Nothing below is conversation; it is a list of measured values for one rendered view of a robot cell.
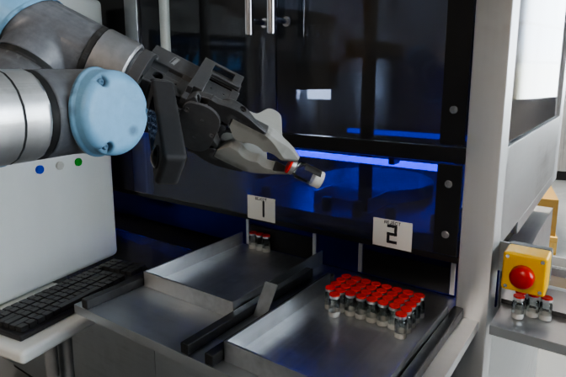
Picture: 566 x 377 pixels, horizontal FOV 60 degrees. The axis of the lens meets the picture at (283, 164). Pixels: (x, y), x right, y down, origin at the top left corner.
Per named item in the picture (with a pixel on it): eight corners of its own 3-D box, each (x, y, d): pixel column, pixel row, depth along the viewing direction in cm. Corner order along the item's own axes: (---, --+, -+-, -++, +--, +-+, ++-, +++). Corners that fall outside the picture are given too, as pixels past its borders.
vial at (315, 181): (316, 192, 59) (284, 177, 58) (318, 180, 60) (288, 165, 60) (324, 182, 57) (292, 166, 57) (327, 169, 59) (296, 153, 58)
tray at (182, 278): (242, 243, 136) (242, 231, 135) (323, 263, 121) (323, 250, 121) (144, 286, 109) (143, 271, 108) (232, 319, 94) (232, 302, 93)
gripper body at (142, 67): (250, 77, 59) (158, 30, 57) (230, 120, 53) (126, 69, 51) (229, 119, 64) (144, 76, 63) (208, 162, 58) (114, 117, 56)
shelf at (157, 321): (228, 246, 139) (228, 240, 139) (487, 314, 100) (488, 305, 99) (74, 312, 100) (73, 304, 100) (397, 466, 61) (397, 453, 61)
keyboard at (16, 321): (114, 263, 141) (114, 256, 140) (152, 272, 135) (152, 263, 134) (-23, 327, 105) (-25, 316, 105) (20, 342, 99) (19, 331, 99)
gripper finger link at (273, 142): (314, 118, 59) (243, 87, 58) (306, 150, 55) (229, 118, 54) (305, 135, 61) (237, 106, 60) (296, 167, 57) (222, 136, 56)
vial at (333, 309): (332, 311, 96) (332, 289, 95) (341, 315, 95) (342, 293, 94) (326, 315, 95) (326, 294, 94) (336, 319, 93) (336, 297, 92)
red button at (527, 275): (510, 280, 89) (513, 259, 88) (536, 286, 86) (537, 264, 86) (506, 288, 85) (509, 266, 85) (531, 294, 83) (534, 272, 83)
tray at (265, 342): (328, 288, 107) (328, 273, 107) (446, 322, 93) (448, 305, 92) (224, 360, 80) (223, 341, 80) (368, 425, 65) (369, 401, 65)
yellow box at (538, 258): (508, 275, 95) (510, 240, 94) (549, 284, 91) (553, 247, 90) (499, 289, 89) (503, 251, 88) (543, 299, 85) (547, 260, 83)
